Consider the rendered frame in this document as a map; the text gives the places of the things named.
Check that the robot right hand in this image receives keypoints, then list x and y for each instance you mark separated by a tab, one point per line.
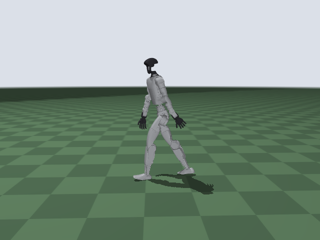
142	122

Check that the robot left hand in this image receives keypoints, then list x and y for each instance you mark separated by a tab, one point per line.
179	121

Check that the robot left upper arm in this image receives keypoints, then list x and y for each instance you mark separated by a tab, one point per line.
159	81

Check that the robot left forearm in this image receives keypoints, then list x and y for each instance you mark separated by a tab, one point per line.
170	107

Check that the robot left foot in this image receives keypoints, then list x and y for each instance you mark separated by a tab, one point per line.
142	177

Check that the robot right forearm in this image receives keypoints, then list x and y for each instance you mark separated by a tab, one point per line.
145	108

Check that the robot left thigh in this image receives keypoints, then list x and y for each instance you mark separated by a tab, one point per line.
155	130

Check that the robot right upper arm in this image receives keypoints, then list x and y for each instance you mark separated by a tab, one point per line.
147	97

